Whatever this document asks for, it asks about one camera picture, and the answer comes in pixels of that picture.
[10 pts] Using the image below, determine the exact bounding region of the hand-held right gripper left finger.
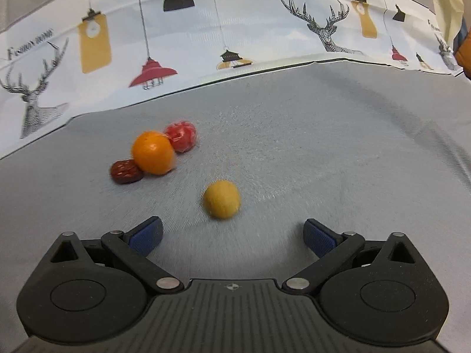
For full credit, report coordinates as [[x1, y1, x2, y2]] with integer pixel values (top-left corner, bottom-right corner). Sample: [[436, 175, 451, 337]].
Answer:
[[48, 216, 185, 295]]

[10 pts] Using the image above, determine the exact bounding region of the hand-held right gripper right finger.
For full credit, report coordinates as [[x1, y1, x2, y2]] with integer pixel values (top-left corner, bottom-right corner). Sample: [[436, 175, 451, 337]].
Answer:
[[281, 218, 421, 297]]

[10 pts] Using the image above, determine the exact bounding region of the dark red jujube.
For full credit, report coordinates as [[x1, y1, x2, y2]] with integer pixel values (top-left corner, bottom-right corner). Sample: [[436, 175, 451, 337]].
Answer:
[[110, 159, 145, 185]]

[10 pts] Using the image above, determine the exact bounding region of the small yellow round fruit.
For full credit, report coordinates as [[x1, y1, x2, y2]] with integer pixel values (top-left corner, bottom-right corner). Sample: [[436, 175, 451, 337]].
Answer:
[[203, 180, 241, 220]]

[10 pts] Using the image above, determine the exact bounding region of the orange mandarin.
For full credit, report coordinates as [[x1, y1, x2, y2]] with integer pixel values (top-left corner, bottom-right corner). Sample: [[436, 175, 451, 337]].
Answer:
[[131, 130, 176, 176]]

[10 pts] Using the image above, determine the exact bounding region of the red round fruit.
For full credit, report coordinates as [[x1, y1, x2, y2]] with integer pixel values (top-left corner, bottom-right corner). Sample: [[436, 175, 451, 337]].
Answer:
[[164, 120, 198, 154]]

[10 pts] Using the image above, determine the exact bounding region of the grey bed sheet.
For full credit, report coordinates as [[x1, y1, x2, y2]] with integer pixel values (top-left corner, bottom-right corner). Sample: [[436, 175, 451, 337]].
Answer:
[[0, 59, 471, 353]]

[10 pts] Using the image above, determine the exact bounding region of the deer and lamp printed cloth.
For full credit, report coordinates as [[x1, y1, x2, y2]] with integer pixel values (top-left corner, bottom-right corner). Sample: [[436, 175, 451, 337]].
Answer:
[[0, 0, 462, 160]]

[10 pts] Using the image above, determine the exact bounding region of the orange and blue object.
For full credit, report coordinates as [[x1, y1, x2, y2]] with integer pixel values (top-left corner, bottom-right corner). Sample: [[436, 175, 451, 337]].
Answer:
[[453, 20, 471, 81]]

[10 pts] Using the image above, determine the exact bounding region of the pale yellow cloth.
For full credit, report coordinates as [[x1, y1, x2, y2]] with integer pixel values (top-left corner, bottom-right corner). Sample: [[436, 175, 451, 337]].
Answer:
[[427, 0, 465, 41]]

